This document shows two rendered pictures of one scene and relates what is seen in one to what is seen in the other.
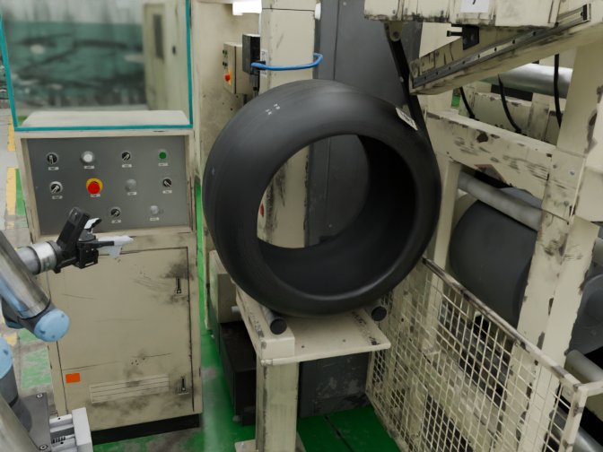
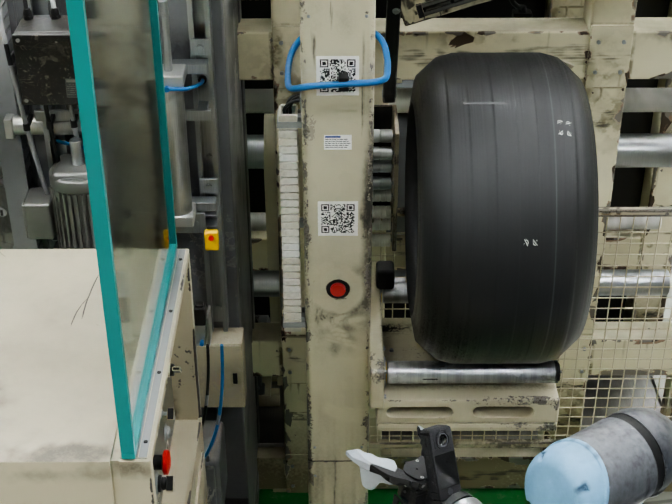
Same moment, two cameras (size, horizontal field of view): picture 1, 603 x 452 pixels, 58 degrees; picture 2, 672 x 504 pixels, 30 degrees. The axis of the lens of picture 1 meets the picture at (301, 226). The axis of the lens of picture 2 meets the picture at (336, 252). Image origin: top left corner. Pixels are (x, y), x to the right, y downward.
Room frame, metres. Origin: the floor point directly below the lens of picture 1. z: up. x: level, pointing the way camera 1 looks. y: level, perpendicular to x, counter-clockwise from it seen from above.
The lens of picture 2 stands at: (1.00, 2.05, 2.42)
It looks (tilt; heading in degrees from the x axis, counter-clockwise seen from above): 32 degrees down; 288
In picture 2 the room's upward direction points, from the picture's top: straight up
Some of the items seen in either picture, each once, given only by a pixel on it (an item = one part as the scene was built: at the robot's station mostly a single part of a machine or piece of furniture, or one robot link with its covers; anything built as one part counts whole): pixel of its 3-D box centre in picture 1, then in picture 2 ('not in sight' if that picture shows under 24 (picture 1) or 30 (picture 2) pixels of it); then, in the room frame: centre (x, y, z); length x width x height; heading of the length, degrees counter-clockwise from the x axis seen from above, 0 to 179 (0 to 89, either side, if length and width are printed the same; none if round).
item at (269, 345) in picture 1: (262, 314); (465, 397); (1.35, 0.10, 0.83); 0.36 x 0.09 x 0.06; 18
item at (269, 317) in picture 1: (263, 295); (470, 372); (1.35, 0.10, 0.90); 0.35 x 0.05 x 0.05; 18
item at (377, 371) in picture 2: not in sight; (375, 330); (1.57, 0.02, 0.90); 0.40 x 0.03 x 0.10; 108
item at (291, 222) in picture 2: not in sight; (293, 222); (1.71, 0.12, 1.19); 0.05 x 0.04 x 0.48; 108
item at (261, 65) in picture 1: (285, 63); (337, 60); (1.63, 0.06, 1.51); 0.19 x 0.19 x 0.06; 18
